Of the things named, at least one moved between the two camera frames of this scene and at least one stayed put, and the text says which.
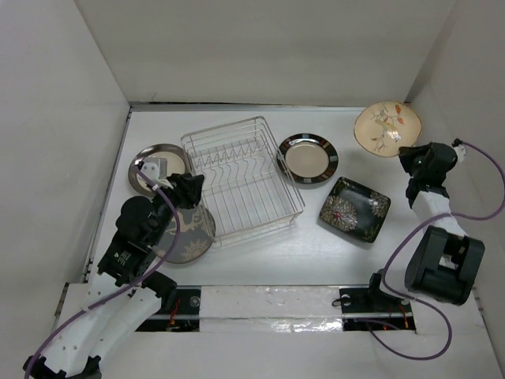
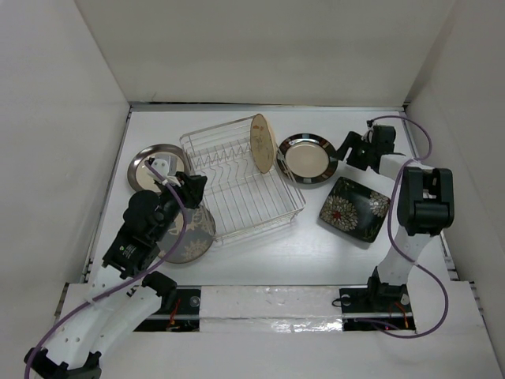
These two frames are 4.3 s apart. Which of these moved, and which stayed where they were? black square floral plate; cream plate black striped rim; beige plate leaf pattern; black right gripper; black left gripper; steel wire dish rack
Moved: beige plate leaf pattern; black right gripper
Stayed: cream plate black striped rim; black square floral plate; steel wire dish rack; black left gripper
